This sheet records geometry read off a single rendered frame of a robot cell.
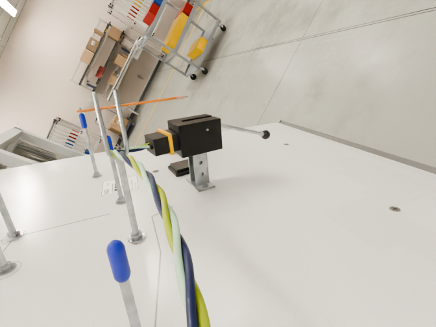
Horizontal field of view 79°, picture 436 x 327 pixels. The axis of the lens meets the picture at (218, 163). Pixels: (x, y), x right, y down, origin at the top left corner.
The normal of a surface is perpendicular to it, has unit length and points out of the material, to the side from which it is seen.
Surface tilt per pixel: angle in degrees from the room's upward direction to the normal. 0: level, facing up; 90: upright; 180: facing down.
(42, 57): 90
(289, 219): 54
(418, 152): 0
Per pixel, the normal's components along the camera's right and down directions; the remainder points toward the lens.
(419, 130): -0.79, -0.39
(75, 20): 0.41, 0.25
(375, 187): -0.07, -0.93
